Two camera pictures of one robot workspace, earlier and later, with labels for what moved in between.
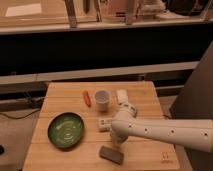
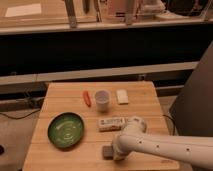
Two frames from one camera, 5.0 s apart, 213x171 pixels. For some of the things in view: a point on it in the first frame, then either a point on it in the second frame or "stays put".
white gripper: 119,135 to 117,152
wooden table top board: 74,129 stays put
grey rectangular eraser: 111,154 stays put
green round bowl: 66,130 stays put
